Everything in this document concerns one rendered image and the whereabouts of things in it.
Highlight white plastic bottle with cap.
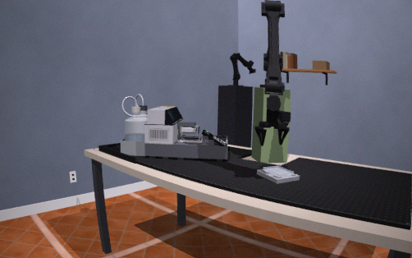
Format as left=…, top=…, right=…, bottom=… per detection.
left=125, top=107, right=148, bottom=142

